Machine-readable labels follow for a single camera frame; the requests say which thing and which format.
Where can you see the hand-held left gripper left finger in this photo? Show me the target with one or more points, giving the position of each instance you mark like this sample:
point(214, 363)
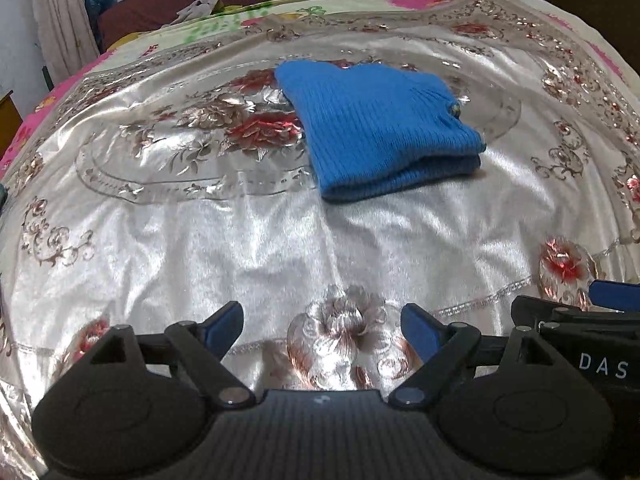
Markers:
point(220, 330)

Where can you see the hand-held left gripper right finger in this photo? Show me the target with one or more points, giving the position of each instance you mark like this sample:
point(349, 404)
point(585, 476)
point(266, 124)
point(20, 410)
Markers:
point(422, 332)

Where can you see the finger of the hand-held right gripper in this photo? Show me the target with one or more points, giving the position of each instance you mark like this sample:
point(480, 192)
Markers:
point(617, 297)

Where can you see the blue knit sweater yellow stripes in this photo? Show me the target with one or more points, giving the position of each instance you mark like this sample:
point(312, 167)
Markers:
point(370, 130)

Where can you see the silver floral satin blanket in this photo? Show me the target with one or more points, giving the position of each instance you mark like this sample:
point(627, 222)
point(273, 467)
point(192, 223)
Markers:
point(200, 240)

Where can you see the wooden cabinet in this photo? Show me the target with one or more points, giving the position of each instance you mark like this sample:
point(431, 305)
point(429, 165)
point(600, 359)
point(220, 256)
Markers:
point(10, 115)

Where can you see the pink floral bedsheet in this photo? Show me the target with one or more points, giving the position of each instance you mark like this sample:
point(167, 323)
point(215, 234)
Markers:
point(225, 20)

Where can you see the small white cloth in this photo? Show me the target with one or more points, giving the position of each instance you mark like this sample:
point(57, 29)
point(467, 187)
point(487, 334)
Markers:
point(195, 10)

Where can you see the beige curtain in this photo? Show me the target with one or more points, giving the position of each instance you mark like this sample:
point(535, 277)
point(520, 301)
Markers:
point(60, 20)

